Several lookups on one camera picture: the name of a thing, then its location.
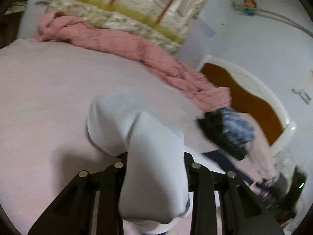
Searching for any navy white sailor garment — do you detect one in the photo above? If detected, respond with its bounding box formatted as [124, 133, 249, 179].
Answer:
[87, 95, 221, 234]

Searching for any folded blue plaid shirt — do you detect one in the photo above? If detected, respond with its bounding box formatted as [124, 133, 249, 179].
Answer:
[217, 107, 255, 147]

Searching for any folded black garment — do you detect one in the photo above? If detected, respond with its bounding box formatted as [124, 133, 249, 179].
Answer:
[197, 112, 247, 161]

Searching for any brown white headboard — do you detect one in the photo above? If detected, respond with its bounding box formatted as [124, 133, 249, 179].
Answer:
[196, 55, 297, 156]

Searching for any pale pink bed sheet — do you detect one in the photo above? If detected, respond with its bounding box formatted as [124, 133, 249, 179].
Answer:
[1, 39, 205, 234]

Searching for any pink plaid blanket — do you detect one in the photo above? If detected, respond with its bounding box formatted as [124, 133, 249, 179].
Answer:
[37, 11, 232, 112]

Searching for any dark wooden desk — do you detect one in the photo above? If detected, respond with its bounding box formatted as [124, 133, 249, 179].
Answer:
[0, 0, 28, 48]

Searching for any tree pattern curtain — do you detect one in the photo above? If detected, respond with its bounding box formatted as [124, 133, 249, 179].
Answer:
[37, 0, 208, 55]

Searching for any white wall cable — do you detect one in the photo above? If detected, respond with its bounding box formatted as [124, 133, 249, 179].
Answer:
[231, 2, 313, 38]

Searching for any wall doll decoration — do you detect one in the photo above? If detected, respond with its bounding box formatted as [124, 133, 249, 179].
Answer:
[242, 0, 257, 16]

